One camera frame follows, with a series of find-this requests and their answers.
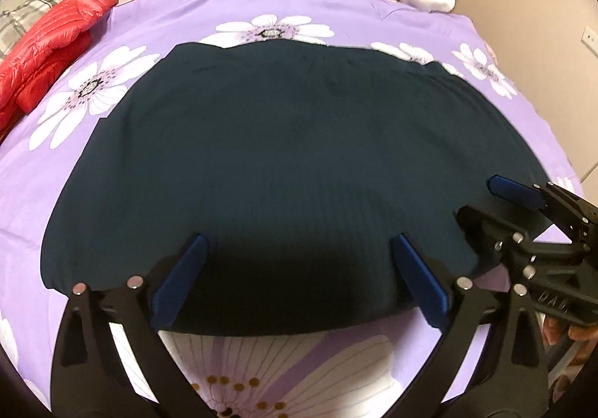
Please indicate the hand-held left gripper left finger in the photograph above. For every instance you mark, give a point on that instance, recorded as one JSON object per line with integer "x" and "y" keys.
{"x": 182, "y": 278}

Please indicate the white wall outlet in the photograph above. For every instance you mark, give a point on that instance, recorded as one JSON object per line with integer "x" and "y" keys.
{"x": 590, "y": 39}

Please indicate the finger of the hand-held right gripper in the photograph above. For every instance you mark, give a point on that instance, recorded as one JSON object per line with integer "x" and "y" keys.
{"x": 486, "y": 231}
{"x": 514, "y": 191}

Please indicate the dark green jacket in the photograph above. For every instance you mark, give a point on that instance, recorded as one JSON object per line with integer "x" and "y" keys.
{"x": 289, "y": 142}

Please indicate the purple floral bed sheet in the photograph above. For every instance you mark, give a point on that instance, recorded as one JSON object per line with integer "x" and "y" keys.
{"x": 187, "y": 16}

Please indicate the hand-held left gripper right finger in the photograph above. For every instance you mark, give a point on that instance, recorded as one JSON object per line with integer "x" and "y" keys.
{"x": 420, "y": 278}

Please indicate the person's right hand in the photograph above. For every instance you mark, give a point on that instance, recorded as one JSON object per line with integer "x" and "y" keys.
{"x": 581, "y": 343}

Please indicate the red down jacket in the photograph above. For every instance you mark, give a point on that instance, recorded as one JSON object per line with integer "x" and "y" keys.
{"x": 42, "y": 49}

